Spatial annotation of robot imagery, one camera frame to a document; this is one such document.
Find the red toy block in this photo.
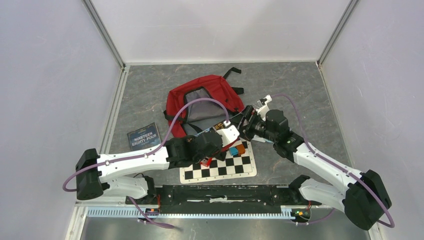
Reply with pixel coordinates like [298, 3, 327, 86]
[199, 157, 213, 168]

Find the red backpack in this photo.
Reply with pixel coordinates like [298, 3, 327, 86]
[163, 67, 245, 138]

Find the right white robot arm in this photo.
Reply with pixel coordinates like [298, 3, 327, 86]
[237, 105, 392, 231]

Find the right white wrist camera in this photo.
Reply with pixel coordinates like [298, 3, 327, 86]
[255, 94, 272, 119]

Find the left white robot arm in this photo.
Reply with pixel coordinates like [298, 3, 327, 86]
[75, 128, 239, 204]

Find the black white chessboard mat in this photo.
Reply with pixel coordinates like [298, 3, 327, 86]
[179, 139, 257, 184]

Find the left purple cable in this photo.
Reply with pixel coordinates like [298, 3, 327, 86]
[62, 97, 231, 193]

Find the dark blue 1984 book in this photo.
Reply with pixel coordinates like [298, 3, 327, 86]
[127, 122, 162, 151]

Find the treehouse paperback book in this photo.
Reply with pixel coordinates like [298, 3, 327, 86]
[199, 120, 232, 137]

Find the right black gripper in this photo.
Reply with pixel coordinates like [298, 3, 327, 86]
[222, 104, 277, 143]

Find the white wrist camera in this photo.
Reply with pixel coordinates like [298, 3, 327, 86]
[255, 94, 272, 119]
[221, 123, 240, 147]

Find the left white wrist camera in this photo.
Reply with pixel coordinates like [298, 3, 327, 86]
[221, 123, 240, 147]

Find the orange toy block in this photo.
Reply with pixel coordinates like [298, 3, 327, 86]
[235, 144, 246, 156]

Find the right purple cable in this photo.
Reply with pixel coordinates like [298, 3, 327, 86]
[270, 93, 396, 229]

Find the purple cable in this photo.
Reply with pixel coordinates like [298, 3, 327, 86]
[270, 93, 396, 229]
[62, 97, 231, 193]

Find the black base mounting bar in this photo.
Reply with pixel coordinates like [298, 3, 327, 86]
[135, 184, 320, 214]

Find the blue toy block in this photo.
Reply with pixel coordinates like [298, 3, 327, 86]
[228, 147, 239, 157]

